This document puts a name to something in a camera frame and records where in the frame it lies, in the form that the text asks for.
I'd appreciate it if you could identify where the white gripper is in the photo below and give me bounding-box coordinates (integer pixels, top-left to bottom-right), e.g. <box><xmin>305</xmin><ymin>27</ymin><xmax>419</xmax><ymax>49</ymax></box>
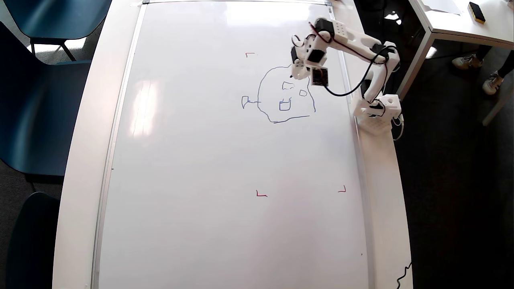
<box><xmin>291</xmin><ymin>35</ymin><xmax>329</xmax><ymax>80</ymax></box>

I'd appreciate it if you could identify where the large white whiteboard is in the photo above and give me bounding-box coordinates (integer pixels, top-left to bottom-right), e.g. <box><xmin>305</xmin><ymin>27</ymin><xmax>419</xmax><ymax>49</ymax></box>
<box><xmin>92</xmin><ymin>0</ymin><xmax>376</xmax><ymax>289</ymax></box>

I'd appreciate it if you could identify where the white paper sheet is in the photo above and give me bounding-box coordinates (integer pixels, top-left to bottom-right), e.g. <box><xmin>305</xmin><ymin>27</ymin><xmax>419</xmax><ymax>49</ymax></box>
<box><xmin>422</xmin><ymin>0</ymin><xmax>463</xmax><ymax>16</ymax></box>

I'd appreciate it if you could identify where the beige sneaker shoe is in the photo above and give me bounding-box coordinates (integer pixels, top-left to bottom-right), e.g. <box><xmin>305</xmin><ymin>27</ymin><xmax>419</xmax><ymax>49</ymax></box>
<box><xmin>453</xmin><ymin>54</ymin><xmax>484</xmax><ymax>70</ymax></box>
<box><xmin>482</xmin><ymin>71</ymin><xmax>505</xmax><ymax>96</ymax></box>

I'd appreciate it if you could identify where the dark trouser leg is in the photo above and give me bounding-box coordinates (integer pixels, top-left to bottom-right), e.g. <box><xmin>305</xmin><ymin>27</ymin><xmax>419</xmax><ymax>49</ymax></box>
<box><xmin>476</xmin><ymin>44</ymin><xmax>494</xmax><ymax>61</ymax></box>
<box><xmin>497</xmin><ymin>49</ymin><xmax>514</xmax><ymax>79</ymax></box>

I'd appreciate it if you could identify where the black yellow board eraser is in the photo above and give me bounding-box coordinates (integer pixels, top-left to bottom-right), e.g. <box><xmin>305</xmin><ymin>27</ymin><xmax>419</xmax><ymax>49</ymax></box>
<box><xmin>468</xmin><ymin>2</ymin><xmax>486</xmax><ymax>24</ymax></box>

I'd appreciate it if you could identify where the white side table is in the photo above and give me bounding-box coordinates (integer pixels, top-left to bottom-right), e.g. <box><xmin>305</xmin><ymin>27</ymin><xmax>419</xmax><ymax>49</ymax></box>
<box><xmin>396</xmin><ymin>0</ymin><xmax>514</xmax><ymax>127</ymax></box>

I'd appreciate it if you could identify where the blue plastic chair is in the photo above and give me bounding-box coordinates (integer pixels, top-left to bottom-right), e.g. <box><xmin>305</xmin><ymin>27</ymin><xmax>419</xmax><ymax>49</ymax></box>
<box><xmin>6</xmin><ymin>192</ymin><xmax>61</xmax><ymax>289</ymax></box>
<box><xmin>0</xmin><ymin>22</ymin><xmax>93</xmax><ymax>178</ymax></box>
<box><xmin>2</xmin><ymin>0</ymin><xmax>113</xmax><ymax>61</ymax></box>

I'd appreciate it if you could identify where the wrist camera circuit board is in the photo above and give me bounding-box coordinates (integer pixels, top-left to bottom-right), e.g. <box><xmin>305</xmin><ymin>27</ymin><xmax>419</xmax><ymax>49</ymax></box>
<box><xmin>311</xmin><ymin>67</ymin><xmax>329</xmax><ymax>87</ymax></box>

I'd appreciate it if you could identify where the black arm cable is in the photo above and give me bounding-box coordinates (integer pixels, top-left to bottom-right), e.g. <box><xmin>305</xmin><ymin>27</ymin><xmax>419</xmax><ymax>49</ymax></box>
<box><xmin>292</xmin><ymin>21</ymin><xmax>399</xmax><ymax>118</ymax></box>

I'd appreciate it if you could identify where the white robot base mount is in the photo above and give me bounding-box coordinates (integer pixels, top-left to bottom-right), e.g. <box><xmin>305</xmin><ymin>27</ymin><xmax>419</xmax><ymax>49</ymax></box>
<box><xmin>353</xmin><ymin>94</ymin><xmax>402</xmax><ymax>136</ymax></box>

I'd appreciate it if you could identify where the white base cable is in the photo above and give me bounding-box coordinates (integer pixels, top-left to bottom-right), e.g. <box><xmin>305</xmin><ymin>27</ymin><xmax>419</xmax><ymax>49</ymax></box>
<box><xmin>392</xmin><ymin>114</ymin><xmax>404</xmax><ymax>141</ymax></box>

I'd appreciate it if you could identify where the black zigzag cable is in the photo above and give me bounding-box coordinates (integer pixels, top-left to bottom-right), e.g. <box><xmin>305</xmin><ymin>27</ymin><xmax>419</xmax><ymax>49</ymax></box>
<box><xmin>396</xmin><ymin>262</ymin><xmax>413</xmax><ymax>289</ymax></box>

